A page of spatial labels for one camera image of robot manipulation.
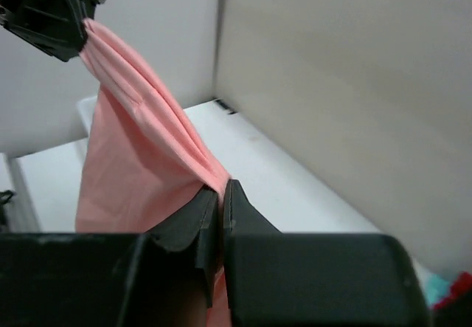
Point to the pink t shirt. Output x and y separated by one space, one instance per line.
145 159

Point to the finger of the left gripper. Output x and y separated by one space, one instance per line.
82 9
51 36

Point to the teal folded t shirt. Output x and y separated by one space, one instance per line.
436 289

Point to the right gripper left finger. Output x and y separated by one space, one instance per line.
172 277

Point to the red folded t shirt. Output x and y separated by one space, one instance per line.
460 287

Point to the black folded t shirt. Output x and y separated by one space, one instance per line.
456 314

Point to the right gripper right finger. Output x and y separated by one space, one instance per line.
314 279

